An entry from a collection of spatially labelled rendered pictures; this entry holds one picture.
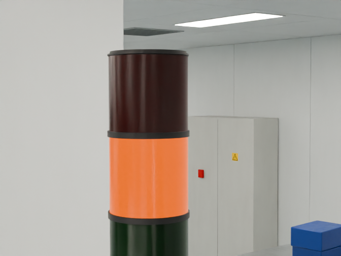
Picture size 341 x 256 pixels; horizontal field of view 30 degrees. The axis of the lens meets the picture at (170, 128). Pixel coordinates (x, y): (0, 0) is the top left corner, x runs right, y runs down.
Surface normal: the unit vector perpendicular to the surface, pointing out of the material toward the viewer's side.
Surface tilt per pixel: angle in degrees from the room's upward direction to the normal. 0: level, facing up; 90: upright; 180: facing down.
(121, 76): 90
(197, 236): 90
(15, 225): 90
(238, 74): 90
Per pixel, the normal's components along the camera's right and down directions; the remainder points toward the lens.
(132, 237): -0.35, 0.05
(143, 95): -0.04, 0.05
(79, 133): 0.61, 0.04
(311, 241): -0.71, 0.04
